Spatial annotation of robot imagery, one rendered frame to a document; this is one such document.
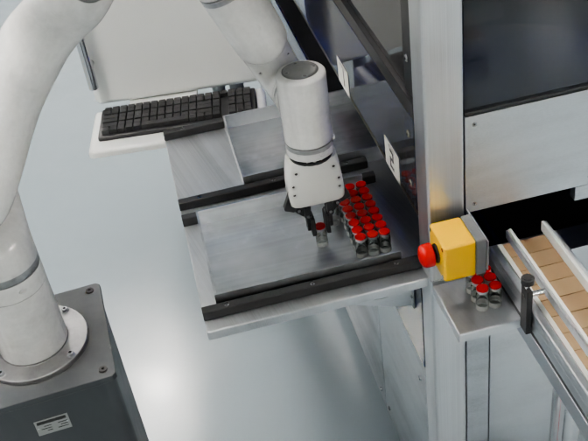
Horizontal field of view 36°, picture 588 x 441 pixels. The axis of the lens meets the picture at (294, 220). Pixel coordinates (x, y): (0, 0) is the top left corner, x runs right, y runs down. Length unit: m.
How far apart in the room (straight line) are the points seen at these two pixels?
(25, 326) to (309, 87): 0.62
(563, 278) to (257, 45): 0.62
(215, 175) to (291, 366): 0.92
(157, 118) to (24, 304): 0.89
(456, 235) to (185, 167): 0.74
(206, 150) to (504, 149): 0.78
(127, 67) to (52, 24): 1.13
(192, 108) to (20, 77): 1.01
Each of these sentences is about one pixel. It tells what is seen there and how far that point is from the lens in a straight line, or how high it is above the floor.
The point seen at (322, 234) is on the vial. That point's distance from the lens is 1.70.
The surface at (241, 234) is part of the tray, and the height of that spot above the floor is 0.88.
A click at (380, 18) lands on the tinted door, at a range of 1.61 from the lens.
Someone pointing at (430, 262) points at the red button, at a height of 1.00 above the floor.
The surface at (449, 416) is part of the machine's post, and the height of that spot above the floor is 0.52.
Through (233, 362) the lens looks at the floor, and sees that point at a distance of 2.77.
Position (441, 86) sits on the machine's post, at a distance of 1.40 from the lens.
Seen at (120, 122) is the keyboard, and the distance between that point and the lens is 2.34.
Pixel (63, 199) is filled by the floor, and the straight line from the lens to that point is 3.64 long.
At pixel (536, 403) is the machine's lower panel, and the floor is 0.48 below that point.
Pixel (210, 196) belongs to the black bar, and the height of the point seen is 0.90.
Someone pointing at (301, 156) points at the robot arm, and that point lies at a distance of 1.56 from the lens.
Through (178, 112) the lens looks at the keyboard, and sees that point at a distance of 2.33.
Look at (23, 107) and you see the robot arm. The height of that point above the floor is 1.34.
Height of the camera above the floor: 1.97
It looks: 37 degrees down
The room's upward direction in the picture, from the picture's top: 9 degrees counter-clockwise
